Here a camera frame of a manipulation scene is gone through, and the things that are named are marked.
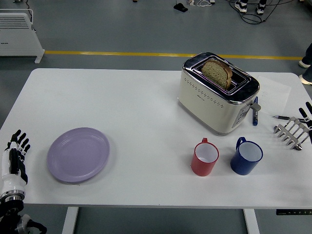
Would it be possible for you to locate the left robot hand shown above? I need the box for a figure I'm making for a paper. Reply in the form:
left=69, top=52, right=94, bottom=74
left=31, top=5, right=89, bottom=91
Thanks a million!
left=0, top=129, right=32, bottom=195

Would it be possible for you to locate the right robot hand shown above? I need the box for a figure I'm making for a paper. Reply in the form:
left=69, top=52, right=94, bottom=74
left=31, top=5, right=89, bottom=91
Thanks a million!
left=298, top=101, right=312, bottom=143

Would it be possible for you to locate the purple plate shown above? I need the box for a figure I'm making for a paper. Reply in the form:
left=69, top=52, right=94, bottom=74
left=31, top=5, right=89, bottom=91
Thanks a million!
left=46, top=127, right=111, bottom=184

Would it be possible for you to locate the brown bread slice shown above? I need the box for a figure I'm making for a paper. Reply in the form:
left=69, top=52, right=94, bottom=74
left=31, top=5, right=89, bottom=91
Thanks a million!
left=201, top=59, right=233, bottom=89

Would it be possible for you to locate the silver toast rack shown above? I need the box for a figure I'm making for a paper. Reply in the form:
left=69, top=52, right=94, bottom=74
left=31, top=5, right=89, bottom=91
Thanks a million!
left=273, top=116, right=311, bottom=151

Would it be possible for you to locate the white paper sheet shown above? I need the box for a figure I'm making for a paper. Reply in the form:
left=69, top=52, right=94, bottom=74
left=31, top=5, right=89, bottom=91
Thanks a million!
left=257, top=75, right=293, bottom=115

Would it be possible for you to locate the blue marker pen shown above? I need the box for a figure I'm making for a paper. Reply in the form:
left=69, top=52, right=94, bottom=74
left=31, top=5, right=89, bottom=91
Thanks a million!
left=252, top=96, right=259, bottom=126

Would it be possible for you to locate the person's leg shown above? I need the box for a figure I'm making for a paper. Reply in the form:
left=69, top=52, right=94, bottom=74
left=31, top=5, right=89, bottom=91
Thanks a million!
left=302, top=42, right=312, bottom=64

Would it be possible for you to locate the white table leg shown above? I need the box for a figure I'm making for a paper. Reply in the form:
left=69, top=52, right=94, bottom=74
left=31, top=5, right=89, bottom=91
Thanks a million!
left=61, top=207, right=79, bottom=234
left=243, top=208, right=260, bottom=234

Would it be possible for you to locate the blue mug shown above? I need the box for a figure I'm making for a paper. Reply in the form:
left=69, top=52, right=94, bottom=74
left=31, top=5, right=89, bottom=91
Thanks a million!
left=230, top=136, right=264, bottom=176

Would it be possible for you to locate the cream and chrome toaster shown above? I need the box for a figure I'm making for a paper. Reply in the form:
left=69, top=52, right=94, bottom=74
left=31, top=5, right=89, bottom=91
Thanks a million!
left=177, top=51, right=262, bottom=137

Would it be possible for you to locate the black table control panel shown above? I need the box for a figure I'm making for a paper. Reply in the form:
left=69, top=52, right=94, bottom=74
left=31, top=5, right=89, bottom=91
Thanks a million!
left=276, top=209, right=312, bottom=216

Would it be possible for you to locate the person's black white shoe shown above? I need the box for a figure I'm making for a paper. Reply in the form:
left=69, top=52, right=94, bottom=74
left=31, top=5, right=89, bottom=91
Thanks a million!
left=255, top=0, right=266, bottom=16
left=234, top=0, right=248, bottom=13

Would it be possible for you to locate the red mug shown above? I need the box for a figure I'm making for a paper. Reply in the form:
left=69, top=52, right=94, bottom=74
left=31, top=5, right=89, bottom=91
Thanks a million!
left=191, top=137, right=219, bottom=177

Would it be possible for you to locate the white panel heater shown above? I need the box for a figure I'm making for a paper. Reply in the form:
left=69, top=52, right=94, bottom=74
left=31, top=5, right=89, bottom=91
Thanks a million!
left=0, top=9, right=45, bottom=64

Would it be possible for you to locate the yellow floor tape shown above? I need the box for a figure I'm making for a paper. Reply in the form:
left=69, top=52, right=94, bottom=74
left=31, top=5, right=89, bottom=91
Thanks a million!
left=45, top=50, right=303, bottom=61

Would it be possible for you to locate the black floor device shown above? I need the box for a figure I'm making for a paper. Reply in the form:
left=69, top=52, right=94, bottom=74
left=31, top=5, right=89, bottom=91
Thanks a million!
left=173, top=0, right=189, bottom=12

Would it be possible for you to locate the black floor cable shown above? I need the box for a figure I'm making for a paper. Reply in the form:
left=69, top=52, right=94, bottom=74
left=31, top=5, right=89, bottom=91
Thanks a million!
left=240, top=0, right=269, bottom=24

